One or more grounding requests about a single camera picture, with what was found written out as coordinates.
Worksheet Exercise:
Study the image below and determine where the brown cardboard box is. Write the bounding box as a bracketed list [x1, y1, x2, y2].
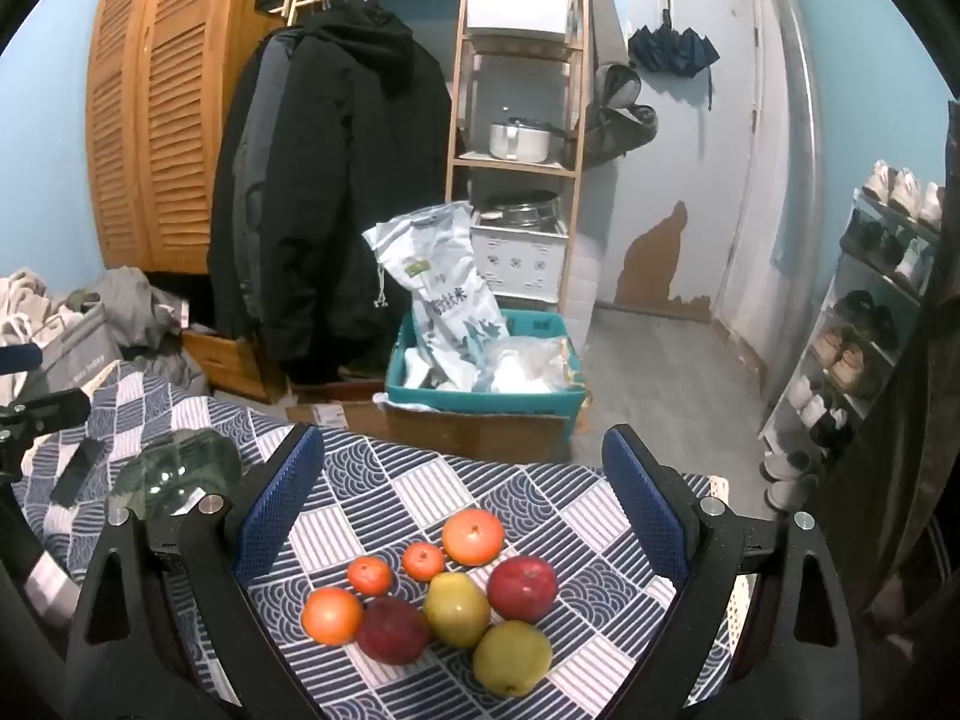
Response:
[379, 403, 568, 465]

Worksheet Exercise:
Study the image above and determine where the dark hanging bag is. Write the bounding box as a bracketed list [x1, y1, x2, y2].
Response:
[583, 64, 659, 169]

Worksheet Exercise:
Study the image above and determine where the grey clothes pile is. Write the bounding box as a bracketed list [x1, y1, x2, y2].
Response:
[67, 266, 210, 395]

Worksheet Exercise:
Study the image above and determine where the medium orange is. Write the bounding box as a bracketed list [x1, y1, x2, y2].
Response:
[301, 587, 364, 647]

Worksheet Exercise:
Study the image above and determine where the dark glass ribbed plate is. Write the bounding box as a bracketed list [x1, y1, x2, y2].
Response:
[107, 429, 242, 522]

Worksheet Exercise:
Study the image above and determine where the wooden shelf rack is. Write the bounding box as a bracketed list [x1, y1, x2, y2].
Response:
[444, 0, 590, 312]

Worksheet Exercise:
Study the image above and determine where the large orange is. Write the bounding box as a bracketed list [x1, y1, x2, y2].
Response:
[441, 509, 506, 567]

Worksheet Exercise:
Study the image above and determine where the small tangerine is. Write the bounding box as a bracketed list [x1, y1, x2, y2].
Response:
[402, 541, 446, 583]
[347, 556, 394, 596]

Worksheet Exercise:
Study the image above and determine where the red apple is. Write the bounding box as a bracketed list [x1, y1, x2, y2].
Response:
[356, 596, 431, 667]
[487, 556, 558, 622]

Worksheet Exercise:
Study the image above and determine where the black hanging coat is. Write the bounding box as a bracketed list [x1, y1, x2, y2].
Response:
[206, 2, 451, 387]

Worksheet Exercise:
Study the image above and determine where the teal storage box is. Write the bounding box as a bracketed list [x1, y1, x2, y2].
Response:
[386, 309, 586, 439]

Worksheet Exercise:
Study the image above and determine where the white patterned storage box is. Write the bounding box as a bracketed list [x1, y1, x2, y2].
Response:
[472, 213, 569, 305]

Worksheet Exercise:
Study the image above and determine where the wooden louvered wardrobe door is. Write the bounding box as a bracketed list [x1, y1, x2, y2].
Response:
[86, 0, 280, 275]

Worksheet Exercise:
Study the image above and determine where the beige towel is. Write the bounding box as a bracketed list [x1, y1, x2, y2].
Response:
[0, 268, 70, 407]

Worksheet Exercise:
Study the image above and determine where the shoe rack with shoes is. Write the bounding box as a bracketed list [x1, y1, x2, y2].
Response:
[760, 160, 944, 514]

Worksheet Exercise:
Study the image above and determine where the white rice bag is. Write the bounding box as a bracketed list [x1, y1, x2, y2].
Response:
[363, 202, 508, 392]

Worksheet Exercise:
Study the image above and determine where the blue white patterned tablecloth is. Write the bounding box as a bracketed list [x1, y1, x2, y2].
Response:
[13, 358, 755, 720]

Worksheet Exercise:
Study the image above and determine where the wooden drawer box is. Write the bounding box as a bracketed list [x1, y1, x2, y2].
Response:
[181, 330, 286, 403]

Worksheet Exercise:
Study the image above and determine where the steel pot on box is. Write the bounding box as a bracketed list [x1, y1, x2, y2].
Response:
[478, 188, 560, 231]

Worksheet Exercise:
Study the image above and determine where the yellow-green pear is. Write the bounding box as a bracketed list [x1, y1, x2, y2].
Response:
[423, 572, 490, 650]
[472, 621, 553, 697]

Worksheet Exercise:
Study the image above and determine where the grey tote bag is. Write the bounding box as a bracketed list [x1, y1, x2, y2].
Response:
[21, 304, 122, 400]

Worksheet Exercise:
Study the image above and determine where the navy folded umbrella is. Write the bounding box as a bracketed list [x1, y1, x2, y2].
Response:
[628, 25, 721, 78]

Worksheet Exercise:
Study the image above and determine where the metal cooking pot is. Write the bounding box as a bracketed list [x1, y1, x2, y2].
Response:
[488, 117, 566, 164]

